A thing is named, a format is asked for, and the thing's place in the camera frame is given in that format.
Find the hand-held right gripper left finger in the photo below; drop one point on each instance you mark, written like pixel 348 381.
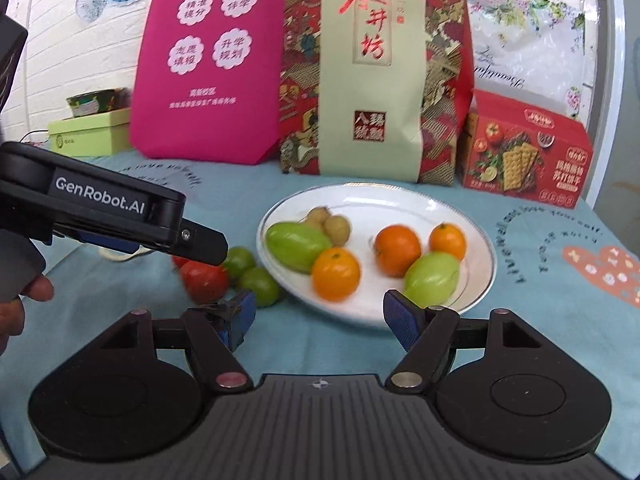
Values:
pixel 242 310

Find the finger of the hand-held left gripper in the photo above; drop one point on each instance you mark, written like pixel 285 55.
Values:
pixel 202 245
pixel 107 242

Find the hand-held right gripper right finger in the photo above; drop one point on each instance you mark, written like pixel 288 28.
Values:
pixel 400 317

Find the red fruit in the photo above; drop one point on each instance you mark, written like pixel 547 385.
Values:
pixel 202 282
pixel 181 261

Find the small green round fruit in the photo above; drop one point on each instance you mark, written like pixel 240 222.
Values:
pixel 260 285
pixel 239 260

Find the large green oval fruit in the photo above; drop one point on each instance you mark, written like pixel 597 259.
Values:
pixel 431 280
pixel 295 246

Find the orange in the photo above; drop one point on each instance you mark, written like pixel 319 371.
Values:
pixel 447 241
pixel 336 274
pixel 397 251

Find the brown kiwi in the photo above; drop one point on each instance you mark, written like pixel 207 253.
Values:
pixel 315 217
pixel 337 230

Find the white plate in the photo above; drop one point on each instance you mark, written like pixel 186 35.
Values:
pixel 370 210

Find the person's left hand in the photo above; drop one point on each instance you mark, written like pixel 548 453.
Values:
pixel 12 322

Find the light green box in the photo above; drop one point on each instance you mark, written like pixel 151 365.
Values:
pixel 90 135

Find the green patterned bowl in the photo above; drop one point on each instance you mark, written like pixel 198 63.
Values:
pixel 95 102

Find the magenta tote bag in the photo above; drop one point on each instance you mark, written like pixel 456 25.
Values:
pixel 210 110

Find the blue printed tablecloth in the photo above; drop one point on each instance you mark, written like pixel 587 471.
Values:
pixel 540 285

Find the red cracker box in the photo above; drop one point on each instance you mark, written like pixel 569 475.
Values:
pixel 525 160

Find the red patterned gift bag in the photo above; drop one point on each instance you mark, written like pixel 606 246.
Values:
pixel 370 85

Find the floral sheet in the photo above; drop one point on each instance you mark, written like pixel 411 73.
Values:
pixel 525 25

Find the white appliance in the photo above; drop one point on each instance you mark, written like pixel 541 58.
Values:
pixel 617 85

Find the clear round wall decoration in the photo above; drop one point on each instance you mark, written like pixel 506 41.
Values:
pixel 91 2

